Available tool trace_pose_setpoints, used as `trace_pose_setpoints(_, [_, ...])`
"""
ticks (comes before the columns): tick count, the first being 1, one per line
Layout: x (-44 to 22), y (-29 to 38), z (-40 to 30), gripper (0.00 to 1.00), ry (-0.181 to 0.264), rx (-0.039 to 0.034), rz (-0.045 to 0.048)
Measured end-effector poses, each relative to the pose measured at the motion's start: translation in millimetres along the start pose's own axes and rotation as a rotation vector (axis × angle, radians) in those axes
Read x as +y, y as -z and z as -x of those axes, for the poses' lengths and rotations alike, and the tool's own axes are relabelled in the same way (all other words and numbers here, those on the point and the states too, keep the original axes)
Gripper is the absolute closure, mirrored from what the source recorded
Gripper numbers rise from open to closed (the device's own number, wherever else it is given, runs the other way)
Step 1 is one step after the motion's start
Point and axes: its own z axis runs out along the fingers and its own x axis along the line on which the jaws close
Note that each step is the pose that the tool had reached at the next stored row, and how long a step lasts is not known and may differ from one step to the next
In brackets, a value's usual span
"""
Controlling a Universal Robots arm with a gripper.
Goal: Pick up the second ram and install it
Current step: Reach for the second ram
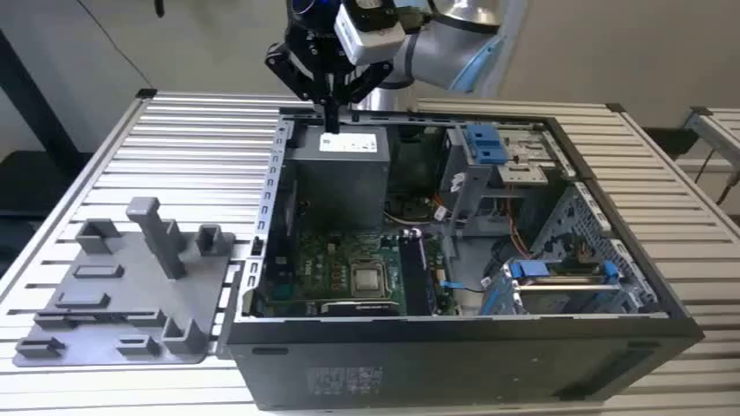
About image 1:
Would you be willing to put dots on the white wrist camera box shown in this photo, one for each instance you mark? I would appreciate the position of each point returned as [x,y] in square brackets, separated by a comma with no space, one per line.
[370,43]

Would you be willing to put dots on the metal slat side table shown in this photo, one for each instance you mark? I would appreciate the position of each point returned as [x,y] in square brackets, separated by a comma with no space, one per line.
[723,130]

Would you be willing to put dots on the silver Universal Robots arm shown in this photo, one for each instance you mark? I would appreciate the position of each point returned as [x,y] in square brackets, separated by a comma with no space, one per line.
[439,52]

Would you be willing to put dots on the hard disk in blue carrier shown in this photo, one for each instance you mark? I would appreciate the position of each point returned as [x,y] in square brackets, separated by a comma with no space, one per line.
[529,268]

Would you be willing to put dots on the green motherboard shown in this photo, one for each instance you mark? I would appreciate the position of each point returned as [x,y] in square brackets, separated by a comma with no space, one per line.
[325,260]

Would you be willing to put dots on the black graphics card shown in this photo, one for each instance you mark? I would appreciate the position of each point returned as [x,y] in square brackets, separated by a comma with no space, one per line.
[359,308]

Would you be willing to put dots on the blue plastic disk carrier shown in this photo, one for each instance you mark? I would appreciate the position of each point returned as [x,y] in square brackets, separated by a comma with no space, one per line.
[483,143]

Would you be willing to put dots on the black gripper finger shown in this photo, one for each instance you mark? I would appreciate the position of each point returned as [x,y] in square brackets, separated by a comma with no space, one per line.
[290,65]
[370,80]

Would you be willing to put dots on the silver CPU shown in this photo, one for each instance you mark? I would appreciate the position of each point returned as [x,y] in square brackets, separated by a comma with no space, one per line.
[369,281]

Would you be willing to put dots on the black open PC case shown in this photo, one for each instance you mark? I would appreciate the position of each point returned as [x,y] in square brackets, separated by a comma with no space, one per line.
[463,368]

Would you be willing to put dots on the grey plastic parts rack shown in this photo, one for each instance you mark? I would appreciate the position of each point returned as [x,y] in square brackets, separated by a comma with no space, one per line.
[127,277]

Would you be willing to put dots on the grey metal drive cage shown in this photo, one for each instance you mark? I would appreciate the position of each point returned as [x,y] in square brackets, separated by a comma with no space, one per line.
[463,173]

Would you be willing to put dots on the grey power supply unit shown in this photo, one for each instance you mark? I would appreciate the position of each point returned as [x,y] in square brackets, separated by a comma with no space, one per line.
[342,182]

